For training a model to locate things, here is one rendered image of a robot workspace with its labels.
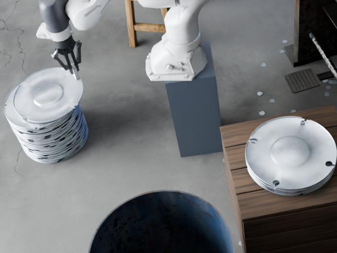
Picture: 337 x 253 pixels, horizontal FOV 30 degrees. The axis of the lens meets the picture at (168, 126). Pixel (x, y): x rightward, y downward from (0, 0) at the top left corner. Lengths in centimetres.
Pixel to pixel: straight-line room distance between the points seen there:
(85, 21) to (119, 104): 62
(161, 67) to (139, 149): 53
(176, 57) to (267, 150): 44
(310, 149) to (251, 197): 25
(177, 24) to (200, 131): 53
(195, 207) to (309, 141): 44
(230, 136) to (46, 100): 80
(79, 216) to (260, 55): 109
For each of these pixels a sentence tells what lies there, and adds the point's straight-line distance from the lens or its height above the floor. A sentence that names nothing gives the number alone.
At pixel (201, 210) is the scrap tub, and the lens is 193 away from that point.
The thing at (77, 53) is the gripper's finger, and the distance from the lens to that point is 253.
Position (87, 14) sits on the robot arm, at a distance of 229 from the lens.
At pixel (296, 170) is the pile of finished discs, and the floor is 39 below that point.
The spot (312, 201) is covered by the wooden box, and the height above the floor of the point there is 35.
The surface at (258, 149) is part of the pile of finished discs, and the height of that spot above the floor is 39.
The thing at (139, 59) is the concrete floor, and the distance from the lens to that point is 296.
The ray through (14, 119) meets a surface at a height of 24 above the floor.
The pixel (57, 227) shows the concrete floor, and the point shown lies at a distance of 251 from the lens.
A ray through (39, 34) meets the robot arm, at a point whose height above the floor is 52.
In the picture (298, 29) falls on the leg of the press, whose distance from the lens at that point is 269.
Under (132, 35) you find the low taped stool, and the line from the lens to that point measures 298.
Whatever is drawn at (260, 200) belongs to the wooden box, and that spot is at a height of 35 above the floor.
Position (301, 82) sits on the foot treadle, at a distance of 256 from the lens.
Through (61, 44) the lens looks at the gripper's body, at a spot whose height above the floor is 47.
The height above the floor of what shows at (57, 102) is 24.
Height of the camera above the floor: 207
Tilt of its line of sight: 51 degrees down
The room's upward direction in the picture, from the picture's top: 13 degrees counter-clockwise
